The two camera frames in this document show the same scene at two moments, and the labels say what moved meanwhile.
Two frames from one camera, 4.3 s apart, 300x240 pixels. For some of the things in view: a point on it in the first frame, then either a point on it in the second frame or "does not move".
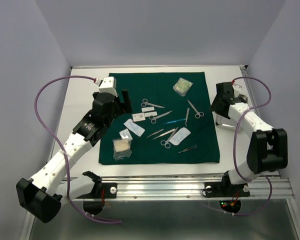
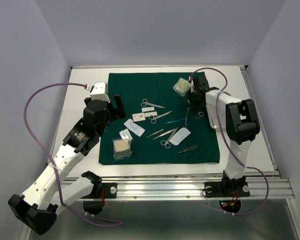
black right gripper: [214, 107] -> [195, 105]
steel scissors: [199, 114] does not move
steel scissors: [154, 119] does not move
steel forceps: [187, 116] does not move
